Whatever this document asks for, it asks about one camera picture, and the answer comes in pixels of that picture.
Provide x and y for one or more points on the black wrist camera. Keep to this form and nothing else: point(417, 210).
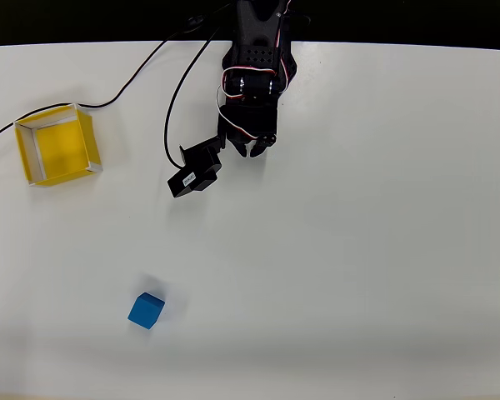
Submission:
point(196, 171)

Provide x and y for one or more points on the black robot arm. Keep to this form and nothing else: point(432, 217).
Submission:
point(254, 25)

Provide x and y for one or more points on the yellow open box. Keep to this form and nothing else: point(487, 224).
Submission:
point(60, 143)

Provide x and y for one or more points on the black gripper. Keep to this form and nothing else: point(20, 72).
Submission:
point(247, 135)

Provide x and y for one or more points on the blue cube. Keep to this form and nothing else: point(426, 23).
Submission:
point(146, 311)

